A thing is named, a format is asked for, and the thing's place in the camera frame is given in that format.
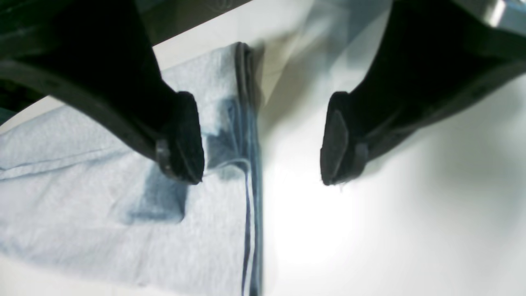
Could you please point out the grey T-shirt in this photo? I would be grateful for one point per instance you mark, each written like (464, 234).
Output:
(77, 200)

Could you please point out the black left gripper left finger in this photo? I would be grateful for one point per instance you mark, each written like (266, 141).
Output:
(95, 56)

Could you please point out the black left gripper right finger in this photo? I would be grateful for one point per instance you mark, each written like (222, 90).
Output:
(436, 59)

